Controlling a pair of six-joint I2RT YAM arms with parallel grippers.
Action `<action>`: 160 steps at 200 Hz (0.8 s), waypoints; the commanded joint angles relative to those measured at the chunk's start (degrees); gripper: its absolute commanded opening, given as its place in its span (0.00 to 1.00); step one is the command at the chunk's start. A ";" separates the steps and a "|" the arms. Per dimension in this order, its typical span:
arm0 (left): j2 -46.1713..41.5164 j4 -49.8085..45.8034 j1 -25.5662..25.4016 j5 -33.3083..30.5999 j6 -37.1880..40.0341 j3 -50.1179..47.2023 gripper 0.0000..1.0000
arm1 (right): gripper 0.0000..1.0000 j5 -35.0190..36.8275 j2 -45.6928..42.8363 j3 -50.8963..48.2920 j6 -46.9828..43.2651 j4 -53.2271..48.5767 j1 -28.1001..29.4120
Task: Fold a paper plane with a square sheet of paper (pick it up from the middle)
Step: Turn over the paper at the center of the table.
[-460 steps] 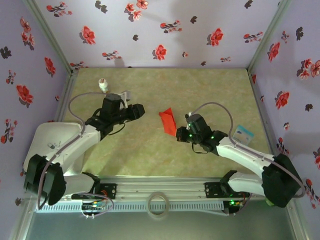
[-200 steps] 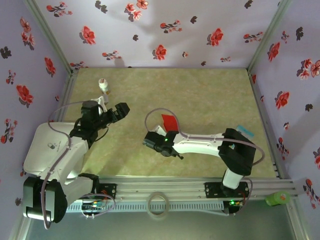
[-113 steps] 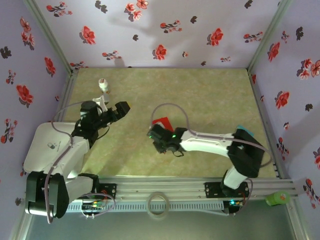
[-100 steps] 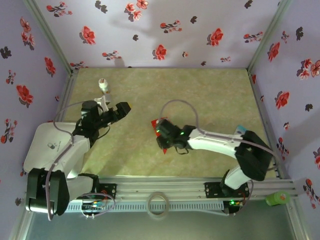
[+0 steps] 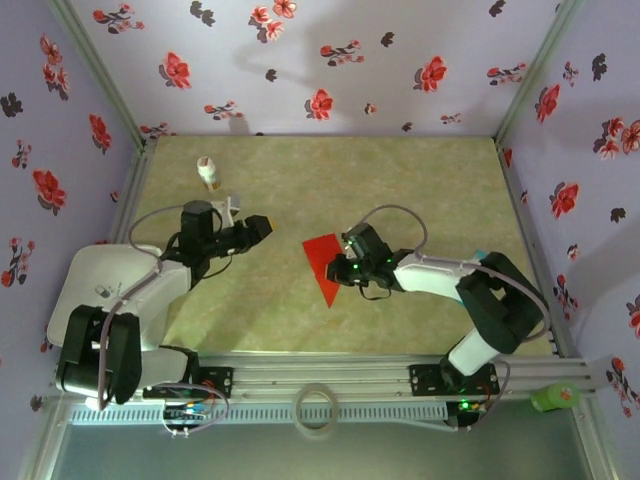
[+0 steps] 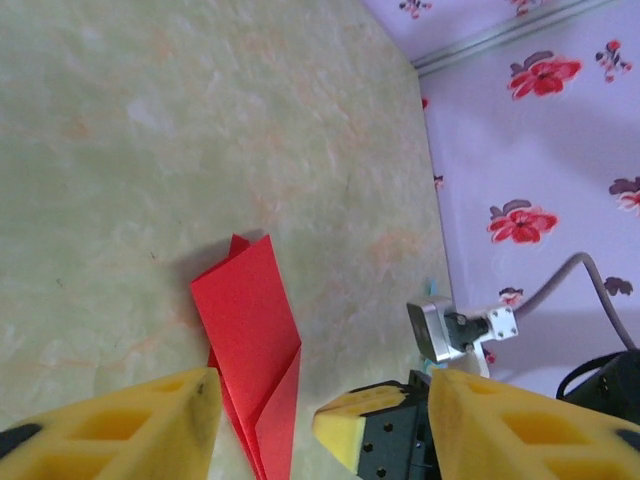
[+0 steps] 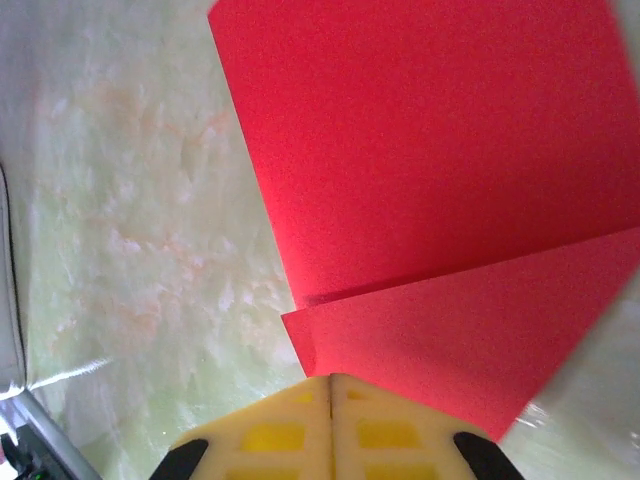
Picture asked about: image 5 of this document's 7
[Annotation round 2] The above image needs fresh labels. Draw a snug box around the red paper sheet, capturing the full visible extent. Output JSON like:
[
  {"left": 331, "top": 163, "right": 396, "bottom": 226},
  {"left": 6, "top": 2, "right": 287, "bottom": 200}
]
[{"left": 301, "top": 233, "right": 347, "bottom": 310}]

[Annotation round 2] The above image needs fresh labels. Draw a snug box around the white pill bottle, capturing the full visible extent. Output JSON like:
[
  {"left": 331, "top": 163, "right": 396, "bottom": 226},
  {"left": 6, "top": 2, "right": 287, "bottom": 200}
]
[{"left": 196, "top": 156, "right": 221, "bottom": 192}]

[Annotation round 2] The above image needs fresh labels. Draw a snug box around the teal paper packet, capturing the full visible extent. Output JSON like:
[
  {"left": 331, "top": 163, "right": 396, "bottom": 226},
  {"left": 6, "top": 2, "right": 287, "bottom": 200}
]
[{"left": 456, "top": 248, "right": 490, "bottom": 307}]

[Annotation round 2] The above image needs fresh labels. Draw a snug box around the white zipper pouch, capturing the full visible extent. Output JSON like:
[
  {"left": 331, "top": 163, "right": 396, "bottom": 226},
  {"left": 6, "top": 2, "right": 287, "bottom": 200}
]
[{"left": 45, "top": 243, "right": 171, "bottom": 359}]

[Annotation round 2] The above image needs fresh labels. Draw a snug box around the clear tape roll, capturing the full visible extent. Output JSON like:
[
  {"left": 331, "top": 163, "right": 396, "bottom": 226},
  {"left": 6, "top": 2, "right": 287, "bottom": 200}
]
[{"left": 293, "top": 383, "right": 341, "bottom": 440}]

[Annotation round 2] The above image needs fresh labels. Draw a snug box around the right circuit board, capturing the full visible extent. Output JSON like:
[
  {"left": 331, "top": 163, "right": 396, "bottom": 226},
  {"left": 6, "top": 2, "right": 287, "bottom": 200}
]
[{"left": 446, "top": 397, "right": 490, "bottom": 417}]

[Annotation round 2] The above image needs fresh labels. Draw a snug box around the circuit board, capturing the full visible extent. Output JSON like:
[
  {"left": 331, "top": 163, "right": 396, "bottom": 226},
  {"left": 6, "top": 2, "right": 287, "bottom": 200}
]
[
  {"left": 446, "top": 397, "right": 490, "bottom": 417},
  {"left": 163, "top": 403, "right": 215, "bottom": 422}
]

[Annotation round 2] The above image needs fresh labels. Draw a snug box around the left circuit board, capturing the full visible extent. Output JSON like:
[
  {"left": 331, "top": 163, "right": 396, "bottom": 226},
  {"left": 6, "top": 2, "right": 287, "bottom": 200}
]
[{"left": 163, "top": 403, "right": 215, "bottom": 422}]

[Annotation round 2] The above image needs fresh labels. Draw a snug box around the green plastic cup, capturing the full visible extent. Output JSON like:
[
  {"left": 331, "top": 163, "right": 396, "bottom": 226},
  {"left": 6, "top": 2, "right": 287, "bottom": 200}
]
[{"left": 529, "top": 382, "right": 582, "bottom": 413}]

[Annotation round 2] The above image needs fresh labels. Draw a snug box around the thin black cable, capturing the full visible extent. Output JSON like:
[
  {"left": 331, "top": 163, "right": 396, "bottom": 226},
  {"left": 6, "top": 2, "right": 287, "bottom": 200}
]
[
  {"left": 358, "top": 282, "right": 394, "bottom": 302},
  {"left": 197, "top": 249, "right": 236, "bottom": 281}
]

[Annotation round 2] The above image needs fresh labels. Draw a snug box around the grey right arm cable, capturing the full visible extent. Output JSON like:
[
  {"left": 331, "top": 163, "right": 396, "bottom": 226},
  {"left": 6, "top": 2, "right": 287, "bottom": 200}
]
[{"left": 354, "top": 203, "right": 551, "bottom": 434}]

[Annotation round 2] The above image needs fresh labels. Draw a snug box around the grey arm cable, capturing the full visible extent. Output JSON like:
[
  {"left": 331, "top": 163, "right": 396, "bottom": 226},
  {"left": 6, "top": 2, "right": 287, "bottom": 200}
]
[
  {"left": 354, "top": 203, "right": 551, "bottom": 434},
  {"left": 97, "top": 204, "right": 231, "bottom": 437}
]

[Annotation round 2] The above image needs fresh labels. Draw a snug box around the grey left arm cable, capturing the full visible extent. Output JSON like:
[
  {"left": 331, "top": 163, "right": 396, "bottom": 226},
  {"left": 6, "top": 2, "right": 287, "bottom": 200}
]
[{"left": 97, "top": 204, "right": 231, "bottom": 437}]

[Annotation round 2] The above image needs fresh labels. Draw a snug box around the aluminium side rail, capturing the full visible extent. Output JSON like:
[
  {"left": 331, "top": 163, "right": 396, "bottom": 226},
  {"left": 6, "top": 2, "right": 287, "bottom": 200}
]
[
  {"left": 494, "top": 138, "right": 576, "bottom": 359},
  {"left": 107, "top": 138, "right": 159, "bottom": 246}
]

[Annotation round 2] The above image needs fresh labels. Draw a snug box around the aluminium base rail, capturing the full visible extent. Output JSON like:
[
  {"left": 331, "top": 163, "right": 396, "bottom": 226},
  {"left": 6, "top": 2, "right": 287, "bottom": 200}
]
[{"left": 47, "top": 354, "right": 599, "bottom": 401}]

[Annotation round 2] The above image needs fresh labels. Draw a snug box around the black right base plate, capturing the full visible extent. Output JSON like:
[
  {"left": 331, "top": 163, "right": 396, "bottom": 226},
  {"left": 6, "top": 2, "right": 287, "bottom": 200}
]
[{"left": 408, "top": 363, "right": 501, "bottom": 399}]

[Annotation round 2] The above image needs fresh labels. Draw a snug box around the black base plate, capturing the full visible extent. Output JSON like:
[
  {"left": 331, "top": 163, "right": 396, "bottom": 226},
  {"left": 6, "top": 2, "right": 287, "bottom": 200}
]
[
  {"left": 143, "top": 364, "right": 235, "bottom": 400},
  {"left": 408, "top": 363, "right": 501, "bottom": 399}
]

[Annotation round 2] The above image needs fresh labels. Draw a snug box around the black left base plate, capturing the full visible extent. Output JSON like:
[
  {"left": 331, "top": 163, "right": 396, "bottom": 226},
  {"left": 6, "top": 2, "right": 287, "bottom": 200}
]
[{"left": 143, "top": 364, "right": 235, "bottom": 400}]

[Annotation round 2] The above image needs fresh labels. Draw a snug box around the slotted grey cable duct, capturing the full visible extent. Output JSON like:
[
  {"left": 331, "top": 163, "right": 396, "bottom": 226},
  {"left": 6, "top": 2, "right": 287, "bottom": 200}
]
[{"left": 67, "top": 402, "right": 449, "bottom": 426}]

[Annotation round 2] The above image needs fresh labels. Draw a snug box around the aluminium frame post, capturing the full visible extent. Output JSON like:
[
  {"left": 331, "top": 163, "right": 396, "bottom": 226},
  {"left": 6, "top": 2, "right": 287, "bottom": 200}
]
[
  {"left": 46, "top": 0, "right": 157, "bottom": 151},
  {"left": 492, "top": 0, "right": 587, "bottom": 146}
]

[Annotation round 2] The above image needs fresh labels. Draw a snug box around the aluminium frame bar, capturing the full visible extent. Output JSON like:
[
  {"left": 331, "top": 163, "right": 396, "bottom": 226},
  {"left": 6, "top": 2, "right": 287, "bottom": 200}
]
[
  {"left": 17, "top": 397, "right": 71, "bottom": 480},
  {"left": 572, "top": 397, "right": 624, "bottom": 480}
]

